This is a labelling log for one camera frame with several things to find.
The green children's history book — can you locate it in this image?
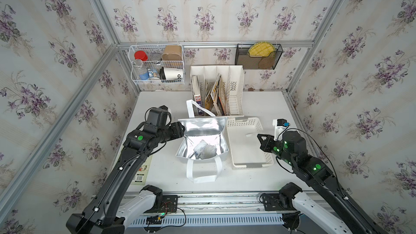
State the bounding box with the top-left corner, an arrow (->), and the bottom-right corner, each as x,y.
131,157 -> 152,185

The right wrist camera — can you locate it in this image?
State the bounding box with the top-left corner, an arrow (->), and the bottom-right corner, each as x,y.
273,119 -> 290,141

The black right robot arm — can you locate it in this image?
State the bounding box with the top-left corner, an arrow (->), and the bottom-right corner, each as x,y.
257,131 -> 385,234

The white perforated plastic tray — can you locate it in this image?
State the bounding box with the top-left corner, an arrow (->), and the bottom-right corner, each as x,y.
226,117 -> 274,170

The clear plastic bottle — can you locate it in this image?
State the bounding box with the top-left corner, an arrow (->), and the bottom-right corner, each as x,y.
132,59 -> 150,81

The red white thick book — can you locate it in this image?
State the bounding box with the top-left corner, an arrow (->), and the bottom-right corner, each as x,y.
191,75 -> 204,116

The white black cup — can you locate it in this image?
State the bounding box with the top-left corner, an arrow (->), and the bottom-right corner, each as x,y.
160,67 -> 184,81

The white perforated file organizer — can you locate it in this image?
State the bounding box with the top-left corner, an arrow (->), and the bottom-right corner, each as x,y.
189,65 -> 244,117

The black mesh wall basket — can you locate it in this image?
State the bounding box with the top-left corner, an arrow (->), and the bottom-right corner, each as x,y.
235,44 -> 283,70

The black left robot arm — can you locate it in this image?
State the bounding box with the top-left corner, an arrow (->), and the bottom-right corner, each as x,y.
66,106 -> 185,234

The colourful history book in organizer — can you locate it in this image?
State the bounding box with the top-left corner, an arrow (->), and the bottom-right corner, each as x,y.
217,76 -> 228,116

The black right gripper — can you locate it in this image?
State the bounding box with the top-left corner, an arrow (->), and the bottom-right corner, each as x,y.
256,132 -> 297,169

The yellow book in organizer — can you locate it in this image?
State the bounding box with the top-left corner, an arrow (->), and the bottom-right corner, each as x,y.
205,74 -> 222,116

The white blue-printed ice pack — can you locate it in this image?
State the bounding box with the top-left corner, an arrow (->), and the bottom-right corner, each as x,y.
193,140 -> 218,160

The white insulated delivery bag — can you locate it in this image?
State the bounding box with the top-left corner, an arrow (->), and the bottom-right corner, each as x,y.
175,100 -> 229,184

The white wire wall basket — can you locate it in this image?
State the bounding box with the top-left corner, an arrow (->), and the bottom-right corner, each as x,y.
128,43 -> 185,85

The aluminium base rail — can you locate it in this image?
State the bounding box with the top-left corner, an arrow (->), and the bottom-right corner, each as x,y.
94,191 -> 355,228

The brown woven round coaster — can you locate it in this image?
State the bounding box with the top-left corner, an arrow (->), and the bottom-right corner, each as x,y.
258,56 -> 275,70

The red lidded jar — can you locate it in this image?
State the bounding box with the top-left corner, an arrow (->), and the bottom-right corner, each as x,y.
134,50 -> 148,61

